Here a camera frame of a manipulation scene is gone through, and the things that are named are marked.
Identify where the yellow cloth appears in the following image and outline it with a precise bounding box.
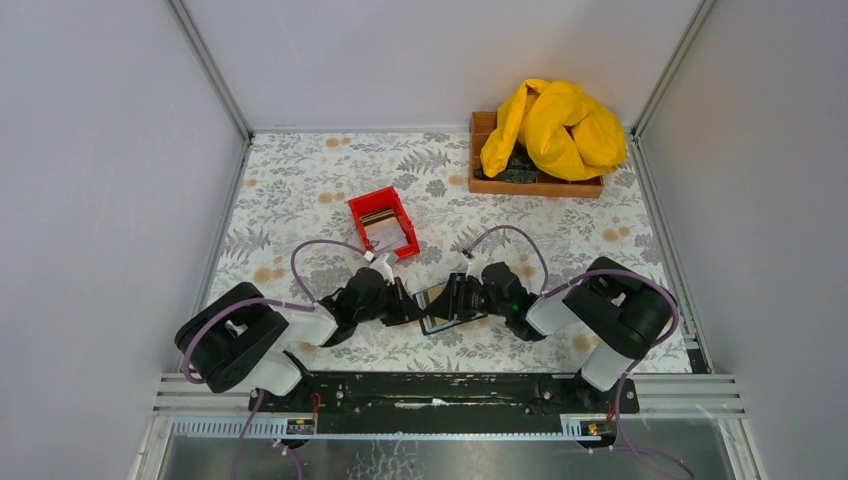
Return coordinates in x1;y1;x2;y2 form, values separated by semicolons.
480;79;628;181

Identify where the wooden tray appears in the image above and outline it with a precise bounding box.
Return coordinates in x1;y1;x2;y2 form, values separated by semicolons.
468;111;604;199

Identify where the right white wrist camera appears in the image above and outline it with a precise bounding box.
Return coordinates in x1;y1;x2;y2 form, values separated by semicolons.
462;250;488;280

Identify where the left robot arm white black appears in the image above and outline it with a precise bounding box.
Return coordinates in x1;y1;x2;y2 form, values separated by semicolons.
174;267;424;396

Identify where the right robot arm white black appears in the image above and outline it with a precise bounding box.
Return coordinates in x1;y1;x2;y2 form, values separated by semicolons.
414;256;680;392

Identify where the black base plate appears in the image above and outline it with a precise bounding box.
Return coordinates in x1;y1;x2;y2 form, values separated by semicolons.
248;371;640;435

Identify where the black card holder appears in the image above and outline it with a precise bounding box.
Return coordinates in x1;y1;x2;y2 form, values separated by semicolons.
412;279;488;336

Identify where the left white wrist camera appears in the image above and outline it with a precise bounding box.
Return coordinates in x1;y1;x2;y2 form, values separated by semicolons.
369;251;398;284

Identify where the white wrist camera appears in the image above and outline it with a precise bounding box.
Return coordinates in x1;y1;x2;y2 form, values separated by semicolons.
369;251;398;284
462;250;488;280

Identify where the floral table mat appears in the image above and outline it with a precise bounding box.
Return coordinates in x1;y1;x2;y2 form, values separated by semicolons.
209;132;666;372

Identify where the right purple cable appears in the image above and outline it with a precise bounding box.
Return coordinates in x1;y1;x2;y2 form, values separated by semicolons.
462;225;682;399

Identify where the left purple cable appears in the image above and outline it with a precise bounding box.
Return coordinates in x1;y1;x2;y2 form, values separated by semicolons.
181;239;376;386

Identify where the red plastic bin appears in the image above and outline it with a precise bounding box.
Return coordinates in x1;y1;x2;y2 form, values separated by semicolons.
348;186;420;259

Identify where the purple cable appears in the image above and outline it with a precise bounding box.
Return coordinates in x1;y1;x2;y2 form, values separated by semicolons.
462;225;682;399
181;239;376;386

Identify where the dark green object in tray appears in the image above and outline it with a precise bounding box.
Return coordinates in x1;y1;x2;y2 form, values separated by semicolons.
473;146;540;184

